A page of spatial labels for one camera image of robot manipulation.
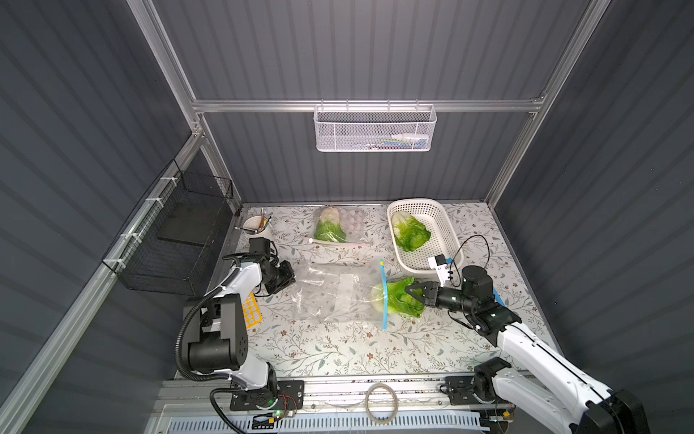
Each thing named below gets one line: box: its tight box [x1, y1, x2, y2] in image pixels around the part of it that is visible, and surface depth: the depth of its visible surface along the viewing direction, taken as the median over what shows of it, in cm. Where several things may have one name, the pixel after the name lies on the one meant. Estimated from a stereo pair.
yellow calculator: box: [242, 292, 263, 330], surface depth 90 cm
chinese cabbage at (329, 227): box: [313, 207, 348, 244], surface depth 104 cm
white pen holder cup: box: [241, 215, 272, 240], surface depth 103 cm
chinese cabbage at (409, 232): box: [391, 211, 432, 253], surface depth 104 cm
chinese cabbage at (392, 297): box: [370, 276, 426, 319], surface depth 79 cm
